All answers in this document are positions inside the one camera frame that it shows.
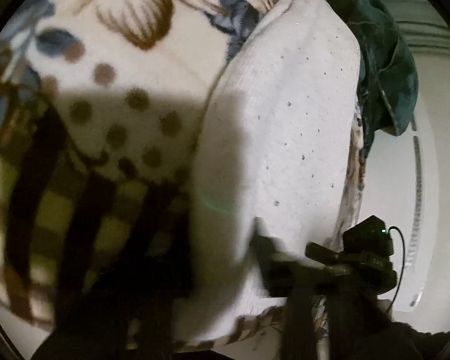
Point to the white knitted garment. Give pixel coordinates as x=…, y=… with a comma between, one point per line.
x=274, y=145

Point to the dark green plush blanket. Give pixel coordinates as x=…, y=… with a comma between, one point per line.
x=388, y=83

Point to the right teal curtain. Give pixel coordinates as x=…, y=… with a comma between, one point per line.
x=421, y=25

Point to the floral bed blanket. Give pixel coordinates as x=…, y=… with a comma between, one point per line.
x=101, y=106

